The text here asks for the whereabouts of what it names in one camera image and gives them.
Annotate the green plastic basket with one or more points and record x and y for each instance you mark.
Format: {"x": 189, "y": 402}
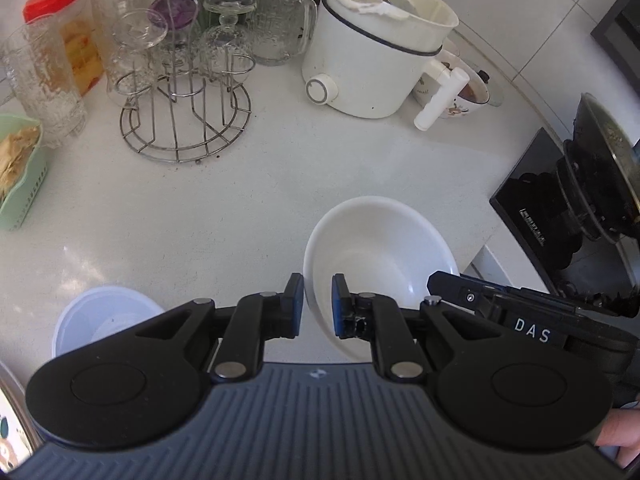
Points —
{"x": 16, "y": 205}

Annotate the purple upturned goblet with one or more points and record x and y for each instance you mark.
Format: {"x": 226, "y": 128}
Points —
{"x": 178, "y": 50}

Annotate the person's right hand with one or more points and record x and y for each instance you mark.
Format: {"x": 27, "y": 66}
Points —
{"x": 620, "y": 434}

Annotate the floral bowl with brown food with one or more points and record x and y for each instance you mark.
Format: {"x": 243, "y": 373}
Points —
{"x": 474, "y": 95}

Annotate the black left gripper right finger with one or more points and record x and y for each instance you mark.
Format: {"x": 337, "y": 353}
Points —
{"x": 407, "y": 346}

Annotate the red lid plastic jar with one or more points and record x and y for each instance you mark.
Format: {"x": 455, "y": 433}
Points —
{"x": 76, "y": 29}

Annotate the white plastic bowl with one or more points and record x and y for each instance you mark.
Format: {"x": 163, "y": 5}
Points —
{"x": 380, "y": 245}
{"x": 98, "y": 313}

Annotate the black induction cooktop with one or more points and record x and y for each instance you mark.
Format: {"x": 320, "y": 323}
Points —
{"x": 567, "y": 210}

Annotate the clear upturned goblet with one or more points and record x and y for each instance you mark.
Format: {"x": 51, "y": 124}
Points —
{"x": 226, "y": 49}
{"x": 132, "y": 67}

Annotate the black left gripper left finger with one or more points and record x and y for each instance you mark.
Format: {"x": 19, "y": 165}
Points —
{"x": 227, "y": 343}

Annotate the floral ceramic plate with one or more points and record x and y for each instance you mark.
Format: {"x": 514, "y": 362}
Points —
{"x": 19, "y": 439}

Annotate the small glass lid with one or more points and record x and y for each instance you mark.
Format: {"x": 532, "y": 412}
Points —
{"x": 495, "y": 94}

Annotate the white electric cooking pot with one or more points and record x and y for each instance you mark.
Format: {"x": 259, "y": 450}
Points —
{"x": 366, "y": 57}

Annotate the wire cup drying rack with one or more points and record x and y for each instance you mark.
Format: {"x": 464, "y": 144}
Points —
{"x": 185, "y": 117}

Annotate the dark wok pan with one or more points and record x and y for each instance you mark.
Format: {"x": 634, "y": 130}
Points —
{"x": 605, "y": 159}

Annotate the textured glass mug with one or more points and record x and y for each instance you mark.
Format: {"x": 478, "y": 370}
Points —
{"x": 282, "y": 29}

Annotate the dry noodles bundle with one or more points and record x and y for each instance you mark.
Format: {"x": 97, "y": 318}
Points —
{"x": 15, "y": 151}

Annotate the tall textured glass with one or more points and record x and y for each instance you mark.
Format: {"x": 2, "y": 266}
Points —
{"x": 42, "y": 79}

